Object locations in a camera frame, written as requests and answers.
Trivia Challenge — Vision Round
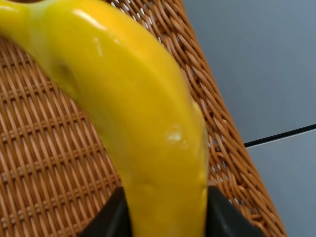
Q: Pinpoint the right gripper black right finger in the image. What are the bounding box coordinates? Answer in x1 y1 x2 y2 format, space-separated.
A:
205 186 264 237

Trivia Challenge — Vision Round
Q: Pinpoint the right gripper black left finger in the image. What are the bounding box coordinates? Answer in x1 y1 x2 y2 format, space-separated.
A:
78 187 132 237

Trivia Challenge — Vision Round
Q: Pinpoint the yellow banana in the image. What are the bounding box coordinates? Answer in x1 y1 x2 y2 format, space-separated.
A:
0 0 208 237

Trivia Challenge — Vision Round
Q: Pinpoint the woven wicker basket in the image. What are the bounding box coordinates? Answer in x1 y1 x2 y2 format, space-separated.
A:
0 0 287 237

